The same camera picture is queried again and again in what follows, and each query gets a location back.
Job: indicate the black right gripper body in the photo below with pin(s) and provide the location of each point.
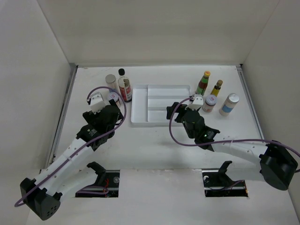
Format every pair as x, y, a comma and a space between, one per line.
190, 135

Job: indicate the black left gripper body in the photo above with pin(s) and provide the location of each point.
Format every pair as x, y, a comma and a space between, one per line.
91, 117

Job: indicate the dark soy sauce bottle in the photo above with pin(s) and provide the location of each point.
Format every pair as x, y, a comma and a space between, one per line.
124, 86

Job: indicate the white peppercorn jar silver lid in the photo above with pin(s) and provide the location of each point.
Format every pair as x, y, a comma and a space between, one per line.
111, 82

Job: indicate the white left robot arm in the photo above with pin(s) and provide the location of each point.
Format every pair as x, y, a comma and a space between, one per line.
70, 174

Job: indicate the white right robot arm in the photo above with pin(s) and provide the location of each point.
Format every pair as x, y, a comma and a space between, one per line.
270, 161

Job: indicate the brown sauce jar white lid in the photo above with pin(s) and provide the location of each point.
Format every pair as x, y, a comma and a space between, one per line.
209, 103

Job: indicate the red chili sauce bottle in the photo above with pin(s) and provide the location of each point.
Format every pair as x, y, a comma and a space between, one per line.
203, 83

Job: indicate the white divided organizer tray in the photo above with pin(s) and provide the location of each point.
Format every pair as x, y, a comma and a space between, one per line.
149, 103

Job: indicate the small yellow oil bottle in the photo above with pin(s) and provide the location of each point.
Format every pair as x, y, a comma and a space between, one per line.
215, 91

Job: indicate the white powder shaker blue label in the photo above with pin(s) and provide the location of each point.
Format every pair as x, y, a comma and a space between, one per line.
229, 104

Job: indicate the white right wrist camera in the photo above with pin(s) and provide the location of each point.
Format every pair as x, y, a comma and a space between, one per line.
197, 102

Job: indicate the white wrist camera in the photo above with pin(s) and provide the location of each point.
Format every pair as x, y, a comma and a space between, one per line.
96, 102
197, 102

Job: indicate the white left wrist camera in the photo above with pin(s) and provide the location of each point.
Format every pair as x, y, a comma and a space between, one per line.
96, 102

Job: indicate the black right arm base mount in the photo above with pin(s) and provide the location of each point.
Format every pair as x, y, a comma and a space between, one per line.
217, 184

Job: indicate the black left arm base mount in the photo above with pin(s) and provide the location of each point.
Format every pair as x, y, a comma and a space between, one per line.
106, 184

